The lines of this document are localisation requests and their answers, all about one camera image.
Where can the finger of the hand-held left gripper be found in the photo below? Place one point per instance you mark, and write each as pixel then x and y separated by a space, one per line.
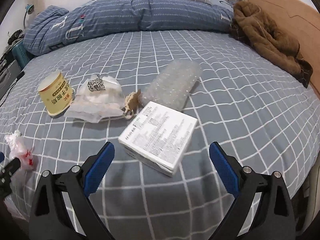
pixel 1 156
pixel 11 166

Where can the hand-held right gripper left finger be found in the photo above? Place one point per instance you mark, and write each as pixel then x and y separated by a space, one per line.
pixel 98 170

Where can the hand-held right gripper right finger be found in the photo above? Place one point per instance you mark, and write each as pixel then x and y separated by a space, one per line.
pixel 225 170

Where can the clear plastic bag red print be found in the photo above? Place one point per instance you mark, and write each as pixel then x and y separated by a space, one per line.
pixel 23 152

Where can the white printed box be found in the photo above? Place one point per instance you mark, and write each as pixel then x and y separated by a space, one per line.
pixel 157 135

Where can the yellow paper cup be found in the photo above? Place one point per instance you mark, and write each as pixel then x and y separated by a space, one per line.
pixel 57 95

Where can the clear bubble wrap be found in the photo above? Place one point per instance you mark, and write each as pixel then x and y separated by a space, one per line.
pixel 172 85

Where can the grey checked bed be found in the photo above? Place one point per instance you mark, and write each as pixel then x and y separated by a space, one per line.
pixel 225 105

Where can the grey hard suitcase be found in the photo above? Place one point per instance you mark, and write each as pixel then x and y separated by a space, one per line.
pixel 10 72

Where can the teal plastic crate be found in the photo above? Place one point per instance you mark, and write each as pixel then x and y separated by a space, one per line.
pixel 23 55

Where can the black desk clutter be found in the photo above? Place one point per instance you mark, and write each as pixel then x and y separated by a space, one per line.
pixel 16 35

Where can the brown fleece coat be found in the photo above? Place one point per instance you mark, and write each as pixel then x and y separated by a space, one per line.
pixel 265 37

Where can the blue desk lamp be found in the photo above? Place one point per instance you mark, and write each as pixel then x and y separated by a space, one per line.
pixel 30 8

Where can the blue striped quilt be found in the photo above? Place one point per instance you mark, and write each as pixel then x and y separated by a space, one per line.
pixel 125 15

